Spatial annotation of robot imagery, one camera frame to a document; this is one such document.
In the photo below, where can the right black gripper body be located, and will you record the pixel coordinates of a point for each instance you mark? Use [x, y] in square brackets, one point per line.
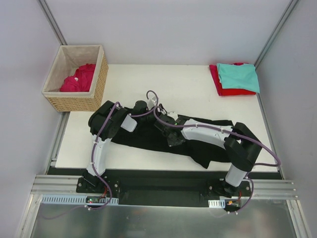
[174, 141]

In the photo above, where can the black daisy print t-shirt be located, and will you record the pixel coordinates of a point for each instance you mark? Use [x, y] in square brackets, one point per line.
[147, 136]

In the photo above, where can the teal t-shirt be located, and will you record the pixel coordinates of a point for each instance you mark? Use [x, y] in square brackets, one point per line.
[243, 76]

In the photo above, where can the wicker basket with liner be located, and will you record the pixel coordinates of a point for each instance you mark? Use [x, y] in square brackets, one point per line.
[67, 60]

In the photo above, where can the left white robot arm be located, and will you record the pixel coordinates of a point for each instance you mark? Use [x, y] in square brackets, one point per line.
[105, 123]

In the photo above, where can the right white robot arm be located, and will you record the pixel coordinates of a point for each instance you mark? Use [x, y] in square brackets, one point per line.
[240, 145]

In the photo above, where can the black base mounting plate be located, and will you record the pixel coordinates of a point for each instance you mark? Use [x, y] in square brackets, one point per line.
[161, 188]

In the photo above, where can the pink t-shirt in basket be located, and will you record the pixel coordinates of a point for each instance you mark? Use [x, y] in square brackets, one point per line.
[81, 80]

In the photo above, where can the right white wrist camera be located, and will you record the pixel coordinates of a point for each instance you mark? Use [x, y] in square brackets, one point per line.
[173, 114]

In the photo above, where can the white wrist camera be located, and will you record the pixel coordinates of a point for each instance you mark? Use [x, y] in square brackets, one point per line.
[152, 102]
[173, 114]

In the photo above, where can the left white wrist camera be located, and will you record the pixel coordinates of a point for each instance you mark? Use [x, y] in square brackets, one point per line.
[152, 102]

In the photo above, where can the right white cable duct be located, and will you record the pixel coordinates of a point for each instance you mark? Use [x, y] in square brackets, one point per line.
[216, 204]

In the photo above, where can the white cable duct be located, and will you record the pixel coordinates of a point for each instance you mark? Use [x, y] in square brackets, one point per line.
[78, 200]
[216, 204]

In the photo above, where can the left white cable duct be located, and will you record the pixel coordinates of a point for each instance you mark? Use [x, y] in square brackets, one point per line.
[78, 200]

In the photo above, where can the left aluminium frame post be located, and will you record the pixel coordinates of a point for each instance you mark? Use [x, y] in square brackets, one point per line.
[52, 21]

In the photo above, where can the aluminium frame post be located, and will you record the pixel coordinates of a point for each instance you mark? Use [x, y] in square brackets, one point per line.
[276, 31]
[52, 21]

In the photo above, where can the right aluminium frame post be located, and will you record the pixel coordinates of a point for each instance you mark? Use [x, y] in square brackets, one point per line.
[276, 31]

